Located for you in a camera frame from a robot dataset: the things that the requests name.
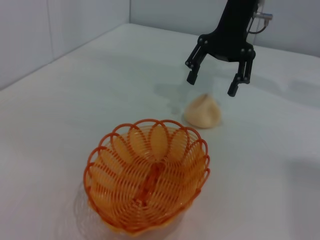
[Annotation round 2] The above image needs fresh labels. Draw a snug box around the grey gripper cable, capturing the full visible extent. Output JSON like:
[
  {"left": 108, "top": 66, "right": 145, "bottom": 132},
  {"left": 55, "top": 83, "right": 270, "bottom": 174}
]
[{"left": 247, "top": 11, "right": 270, "bottom": 35}]

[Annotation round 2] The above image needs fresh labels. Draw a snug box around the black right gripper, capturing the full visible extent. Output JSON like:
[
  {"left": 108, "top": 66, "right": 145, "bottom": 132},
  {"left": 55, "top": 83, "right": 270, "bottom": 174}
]
[{"left": 184, "top": 0, "right": 260, "bottom": 97}]

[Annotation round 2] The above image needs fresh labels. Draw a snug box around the silver metal cable connector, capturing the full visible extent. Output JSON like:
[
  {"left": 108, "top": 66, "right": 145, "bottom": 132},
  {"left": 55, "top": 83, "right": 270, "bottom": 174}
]
[{"left": 253, "top": 11, "right": 274, "bottom": 27}]

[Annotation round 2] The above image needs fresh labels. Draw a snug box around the beige steamed bun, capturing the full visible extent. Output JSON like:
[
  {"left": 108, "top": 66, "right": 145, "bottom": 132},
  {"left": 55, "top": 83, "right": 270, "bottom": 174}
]
[{"left": 183, "top": 93, "right": 223, "bottom": 130}]

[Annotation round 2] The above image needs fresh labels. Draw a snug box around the orange plastic woven basket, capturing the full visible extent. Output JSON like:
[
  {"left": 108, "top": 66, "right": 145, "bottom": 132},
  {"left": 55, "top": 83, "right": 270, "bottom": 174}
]
[{"left": 83, "top": 119, "right": 211, "bottom": 238}]

